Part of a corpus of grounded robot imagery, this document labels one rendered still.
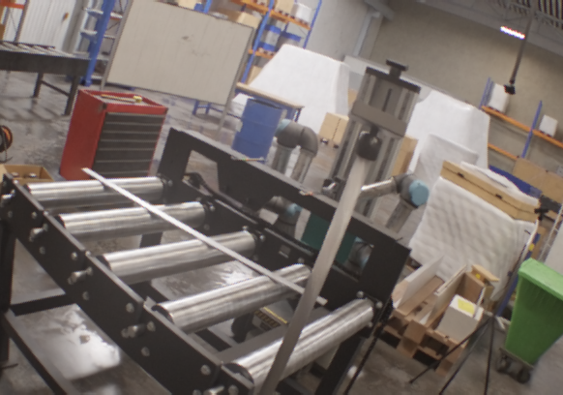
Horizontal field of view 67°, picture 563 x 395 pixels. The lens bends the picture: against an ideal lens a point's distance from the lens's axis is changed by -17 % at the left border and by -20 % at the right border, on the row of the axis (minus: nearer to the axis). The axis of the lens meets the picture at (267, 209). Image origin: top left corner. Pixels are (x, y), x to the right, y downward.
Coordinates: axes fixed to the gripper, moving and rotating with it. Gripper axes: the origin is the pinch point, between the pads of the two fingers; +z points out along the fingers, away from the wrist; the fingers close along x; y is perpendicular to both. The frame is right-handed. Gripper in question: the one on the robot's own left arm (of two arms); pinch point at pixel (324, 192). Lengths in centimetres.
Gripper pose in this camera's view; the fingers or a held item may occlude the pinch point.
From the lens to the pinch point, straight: 218.6
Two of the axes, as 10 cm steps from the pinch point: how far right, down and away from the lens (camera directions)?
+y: 7.7, 4.2, -4.8
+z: -5.6, 0.7, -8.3
